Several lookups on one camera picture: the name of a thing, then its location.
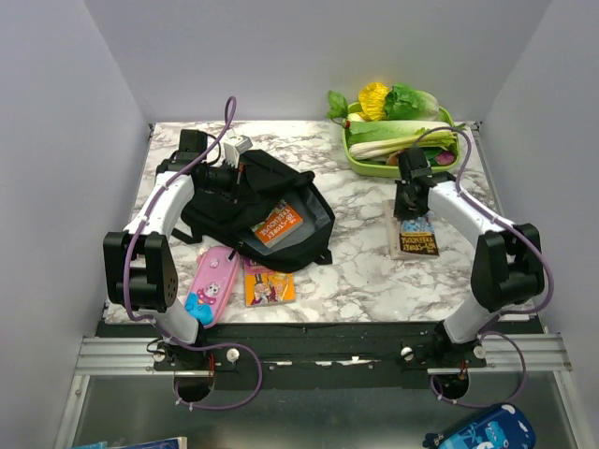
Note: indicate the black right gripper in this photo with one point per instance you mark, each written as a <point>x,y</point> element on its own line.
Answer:
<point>401,212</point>

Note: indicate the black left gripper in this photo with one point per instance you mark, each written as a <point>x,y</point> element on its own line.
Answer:
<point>229,195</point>

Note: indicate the dark blue treehouse book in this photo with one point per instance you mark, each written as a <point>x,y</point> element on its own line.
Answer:
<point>409,239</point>

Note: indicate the black student backpack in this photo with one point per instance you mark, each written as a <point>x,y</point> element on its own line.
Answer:
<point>265,181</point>

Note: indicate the orange treehouse book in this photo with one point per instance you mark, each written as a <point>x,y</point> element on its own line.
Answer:
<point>282,221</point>

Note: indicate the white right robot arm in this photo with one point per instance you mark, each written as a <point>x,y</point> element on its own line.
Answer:
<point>507,269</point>

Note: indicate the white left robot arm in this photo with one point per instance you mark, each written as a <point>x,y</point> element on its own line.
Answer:
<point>140,270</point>

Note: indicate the purple vegetable toy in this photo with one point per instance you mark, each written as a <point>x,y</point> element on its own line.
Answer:
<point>445,158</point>

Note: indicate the green plastic vegetable tray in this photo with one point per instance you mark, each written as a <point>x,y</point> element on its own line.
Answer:
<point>357,130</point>

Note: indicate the white-stemmed cabbage stalk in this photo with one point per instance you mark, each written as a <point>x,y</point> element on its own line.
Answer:
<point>369,150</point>

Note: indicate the green lettuce leaf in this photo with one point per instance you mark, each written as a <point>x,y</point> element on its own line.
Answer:
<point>403,102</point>

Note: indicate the pink cartoon pencil case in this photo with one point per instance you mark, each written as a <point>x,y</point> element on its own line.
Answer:
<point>212,285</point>

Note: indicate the yellow fabric flower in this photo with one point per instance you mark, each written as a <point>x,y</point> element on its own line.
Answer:
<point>372,100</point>

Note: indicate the Roald Dahl Charlie book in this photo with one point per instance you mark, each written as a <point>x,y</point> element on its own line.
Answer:
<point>265,287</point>

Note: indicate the green leafy sprig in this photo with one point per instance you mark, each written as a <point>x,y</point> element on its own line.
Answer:
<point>338,106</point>

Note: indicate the blue shark pencil case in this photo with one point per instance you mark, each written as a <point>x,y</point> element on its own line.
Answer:
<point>501,426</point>

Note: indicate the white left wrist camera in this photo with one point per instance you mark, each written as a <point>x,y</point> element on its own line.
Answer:
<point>234,147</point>

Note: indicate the aluminium mounting rail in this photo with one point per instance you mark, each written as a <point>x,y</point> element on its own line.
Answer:
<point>137,356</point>

